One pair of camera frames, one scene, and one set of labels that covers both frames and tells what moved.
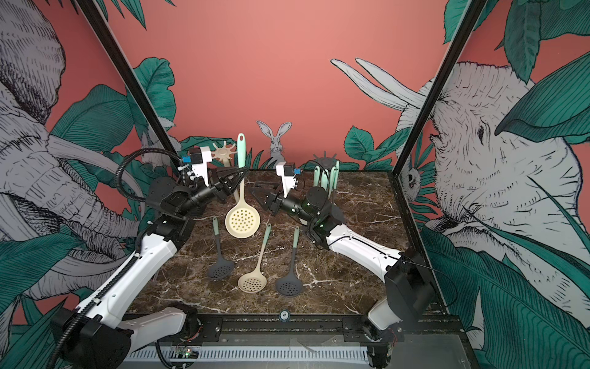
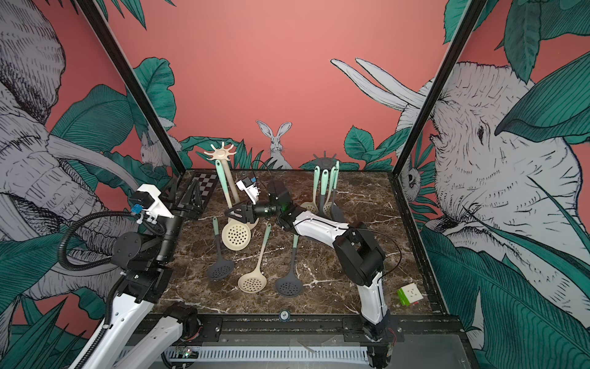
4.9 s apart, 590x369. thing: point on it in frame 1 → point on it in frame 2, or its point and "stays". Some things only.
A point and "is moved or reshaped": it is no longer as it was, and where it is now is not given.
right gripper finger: x=263 y=201 → x=238 y=216
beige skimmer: x=242 y=217 is moved or reshaped
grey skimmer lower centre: x=291 y=286 stays
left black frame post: x=130 y=76 stays
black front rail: x=327 y=329 stays
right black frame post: x=462 y=31 stays
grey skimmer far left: x=221 y=267 stays
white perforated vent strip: x=256 y=355 stays
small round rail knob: x=284 y=316 stays
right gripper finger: x=266 y=188 → x=238 y=207
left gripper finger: x=230 y=174 → x=174 y=194
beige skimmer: x=256 y=280 stays
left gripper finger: x=230 y=184 → x=192 y=199
